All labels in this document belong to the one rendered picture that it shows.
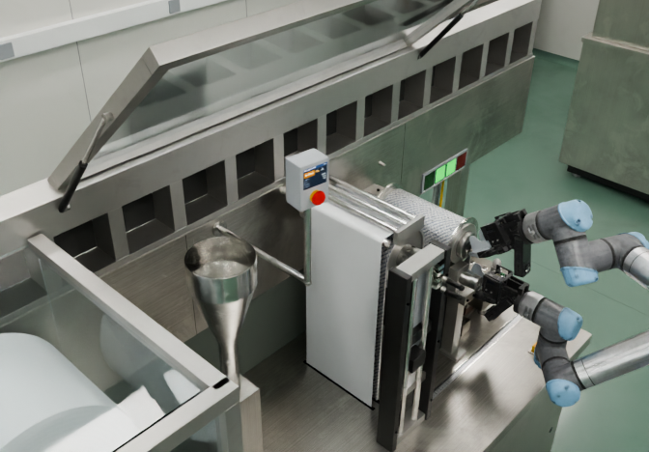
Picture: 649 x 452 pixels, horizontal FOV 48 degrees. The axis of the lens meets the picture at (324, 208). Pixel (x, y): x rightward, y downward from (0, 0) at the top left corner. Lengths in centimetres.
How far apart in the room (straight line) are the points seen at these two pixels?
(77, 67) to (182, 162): 264
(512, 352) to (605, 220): 251
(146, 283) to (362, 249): 49
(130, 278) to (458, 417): 92
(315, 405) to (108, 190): 84
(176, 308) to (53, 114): 256
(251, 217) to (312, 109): 31
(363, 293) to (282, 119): 46
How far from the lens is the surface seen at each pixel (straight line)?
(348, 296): 182
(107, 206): 152
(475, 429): 199
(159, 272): 168
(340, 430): 195
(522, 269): 190
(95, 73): 425
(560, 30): 685
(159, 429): 105
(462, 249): 196
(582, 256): 177
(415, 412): 193
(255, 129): 171
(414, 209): 201
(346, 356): 195
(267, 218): 184
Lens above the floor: 238
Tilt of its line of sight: 33 degrees down
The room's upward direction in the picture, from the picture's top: 1 degrees clockwise
